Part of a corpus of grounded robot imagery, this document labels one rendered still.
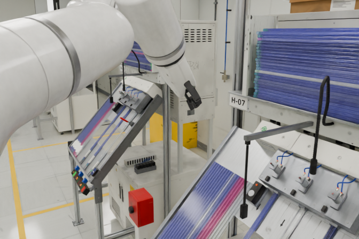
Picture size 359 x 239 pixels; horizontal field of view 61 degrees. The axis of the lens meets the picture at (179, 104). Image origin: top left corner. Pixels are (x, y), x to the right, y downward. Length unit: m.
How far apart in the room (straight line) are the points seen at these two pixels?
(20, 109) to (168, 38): 0.33
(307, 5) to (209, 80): 0.98
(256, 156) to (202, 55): 1.08
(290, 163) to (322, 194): 0.16
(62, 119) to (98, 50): 4.96
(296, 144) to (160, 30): 0.76
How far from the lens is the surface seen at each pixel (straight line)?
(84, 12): 0.37
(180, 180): 2.36
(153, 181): 2.24
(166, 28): 0.53
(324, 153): 1.10
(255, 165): 1.28
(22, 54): 0.28
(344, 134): 1.08
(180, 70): 0.60
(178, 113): 2.17
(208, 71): 2.24
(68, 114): 5.30
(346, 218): 1.01
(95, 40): 0.34
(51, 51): 0.30
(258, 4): 3.41
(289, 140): 1.17
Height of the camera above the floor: 1.65
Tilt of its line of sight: 13 degrees down
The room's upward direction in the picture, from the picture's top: straight up
